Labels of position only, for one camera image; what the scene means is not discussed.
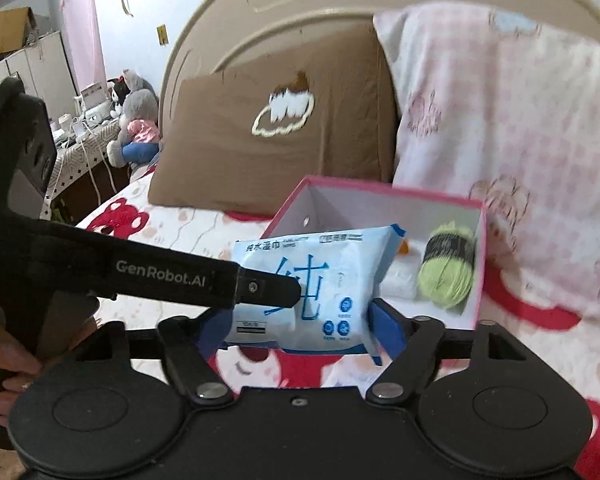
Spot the black white plush toy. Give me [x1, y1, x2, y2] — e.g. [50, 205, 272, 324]
[107, 76, 130, 119]

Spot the pink checkered pillow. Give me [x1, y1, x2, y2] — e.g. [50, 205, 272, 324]
[373, 1, 600, 318]

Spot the pink cardboard box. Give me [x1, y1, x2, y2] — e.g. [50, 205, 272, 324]
[238, 177, 486, 351]

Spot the white cabinet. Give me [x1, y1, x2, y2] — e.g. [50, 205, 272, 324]
[0, 32, 76, 120]

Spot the bear print blanket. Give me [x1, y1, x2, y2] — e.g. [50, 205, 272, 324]
[74, 169, 600, 480]

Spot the pink curtain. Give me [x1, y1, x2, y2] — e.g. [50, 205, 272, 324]
[59, 0, 106, 92]

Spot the bedside table with cloth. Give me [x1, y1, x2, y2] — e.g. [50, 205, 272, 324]
[41, 120, 130, 226]

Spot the person's left hand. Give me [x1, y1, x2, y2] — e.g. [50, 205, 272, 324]
[0, 318, 97, 428]

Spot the grey plush toy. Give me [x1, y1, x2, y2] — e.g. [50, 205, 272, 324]
[107, 70, 162, 169]

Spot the small white tissue pack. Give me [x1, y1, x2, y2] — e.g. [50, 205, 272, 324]
[379, 254, 422, 300]

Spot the brown pillow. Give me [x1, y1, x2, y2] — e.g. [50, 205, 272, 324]
[148, 23, 396, 217]

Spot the blue wet wipes pack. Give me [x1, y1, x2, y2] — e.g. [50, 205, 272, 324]
[224, 223, 405, 365]

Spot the cardboard box on cabinet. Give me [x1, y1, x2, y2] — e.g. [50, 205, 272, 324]
[0, 6, 36, 54]

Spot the green yarn ball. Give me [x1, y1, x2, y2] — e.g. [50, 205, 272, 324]
[417, 221, 476, 310]

